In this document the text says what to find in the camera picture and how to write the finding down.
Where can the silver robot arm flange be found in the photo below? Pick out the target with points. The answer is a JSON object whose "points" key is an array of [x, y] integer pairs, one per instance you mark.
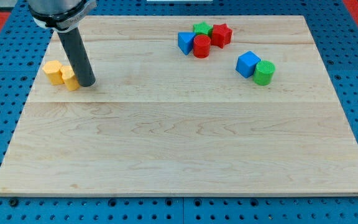
{"points": [[60, 15]]}

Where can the red star block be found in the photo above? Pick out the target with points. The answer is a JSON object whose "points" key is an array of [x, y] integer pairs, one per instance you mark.
{"points": [[221, 35]]}

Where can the green star block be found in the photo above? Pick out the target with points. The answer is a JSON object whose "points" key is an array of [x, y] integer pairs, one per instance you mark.
{"points": [[203, 28]]}

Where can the light wooden board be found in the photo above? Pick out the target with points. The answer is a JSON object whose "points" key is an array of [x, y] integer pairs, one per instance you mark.
{"points": [[159, 123]]}

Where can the red cylinder block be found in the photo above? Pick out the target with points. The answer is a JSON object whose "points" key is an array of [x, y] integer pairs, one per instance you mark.
{"points": [[201, 46]]}

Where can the blue triangle block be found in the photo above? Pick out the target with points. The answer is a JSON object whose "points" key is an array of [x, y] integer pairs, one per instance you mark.
{"points": [[185, 41]]}

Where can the blue cube block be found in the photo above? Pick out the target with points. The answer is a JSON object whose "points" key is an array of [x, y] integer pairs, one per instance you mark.
{"points": [[246, 64]]}

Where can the green cylinder block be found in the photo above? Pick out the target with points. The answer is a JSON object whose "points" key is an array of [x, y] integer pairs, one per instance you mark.
{"points": [[263, 72]]}

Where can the yellow heart block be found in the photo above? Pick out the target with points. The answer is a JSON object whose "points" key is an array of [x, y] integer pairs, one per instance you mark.
{"points": [[69, 78]]}

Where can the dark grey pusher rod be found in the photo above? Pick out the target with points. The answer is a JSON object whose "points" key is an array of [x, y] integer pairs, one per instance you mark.
{"points": [[76, 53]]}

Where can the yellow hexagon block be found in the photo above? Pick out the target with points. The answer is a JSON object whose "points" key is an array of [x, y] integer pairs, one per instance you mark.
{"points": [[53, 73]]}

